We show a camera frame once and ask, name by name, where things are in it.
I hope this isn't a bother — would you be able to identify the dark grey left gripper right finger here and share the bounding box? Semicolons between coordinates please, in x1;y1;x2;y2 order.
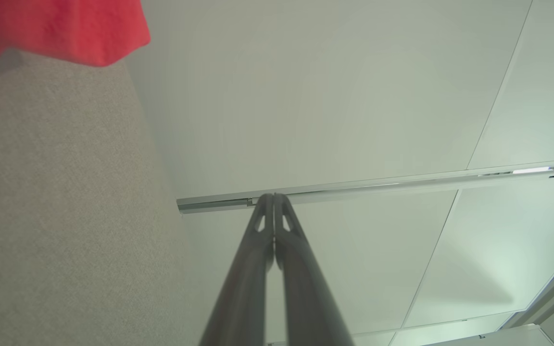
275;193;355;346

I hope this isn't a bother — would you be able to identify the grey metal rail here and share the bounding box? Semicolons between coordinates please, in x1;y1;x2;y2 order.
176;158;554;215

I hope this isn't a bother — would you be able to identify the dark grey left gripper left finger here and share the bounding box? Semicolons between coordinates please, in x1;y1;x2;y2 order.
199;193;275;346

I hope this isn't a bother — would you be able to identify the red jersey with black print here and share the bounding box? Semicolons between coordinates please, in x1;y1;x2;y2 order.
0;0;151;68

